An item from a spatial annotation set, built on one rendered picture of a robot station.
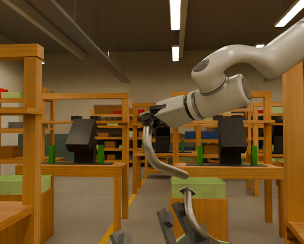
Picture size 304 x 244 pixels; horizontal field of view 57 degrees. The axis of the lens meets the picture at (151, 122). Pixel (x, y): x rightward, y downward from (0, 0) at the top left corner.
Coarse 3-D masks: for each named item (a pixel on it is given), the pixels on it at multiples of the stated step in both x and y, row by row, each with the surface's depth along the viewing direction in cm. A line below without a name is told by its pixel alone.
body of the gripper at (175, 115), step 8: (176, 96) 81; (184, 96) 80; (160, 104) 83; (168, 104) 81; (176, 104) 79; (184, 104) 79; (160, 112) 82; (168, 112) 81; (176, 112) 80; (184, 112) 80; (168, 120) 84; (176, 120) 83; (184, 120) 83; (192, 120) 83
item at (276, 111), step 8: (224, 112) 1042; (232, 112) 1058; (240, 112) 1037; (272, 112) 1029; (280, 112) 1026; (208, 128) 1041; (216, 144) 1044; (208, 160) 1038; (216, 160) 1053; (272, 160) 1024
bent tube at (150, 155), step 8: (144, 112) 90; (144, 128) 88; (152, 128) 89; (144, 136) 87; (144, 144) 86; (144, 152) 87; (152, 152) 86; (152, 160) 87; (160, 168) 89; (168, 168) 92; (176, 168) 96; (176, 176) 96; (184, 176) 99
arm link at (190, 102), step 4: (192, 92) 79; (188, 96) 78; (192, 96) 77; (188, 100) 78; (192, 100) 77; (188, 104) 77; (192, 104) 77; (188, 108) 78; (192, 108) 77; (196, 108) 76; (192, 112) 77; (196, 112) 77; (192, 116) 78; (196, 116) 78; (200, 116) 78; (196, 120) 80
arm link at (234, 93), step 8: (232, 80) 71; (240, 80) 70; (224, 88) 71; (232, 88) 70; (240, 88) 69; (248, 88) 73; (200, 96) 75; (208, 96) 73; (216, 96) 72; (224, 96) 71; (232, 96) 70; (240, 96) 70; (248, 96) 71; (200, 104) 75; (208, 104) 74; (216, 104) 73; (224, 104) 72; (232, 104) 72; (240, 104) 71; (248, 104) 72; (200, 112) 76; (208, 112) 76; (216, 112) 75
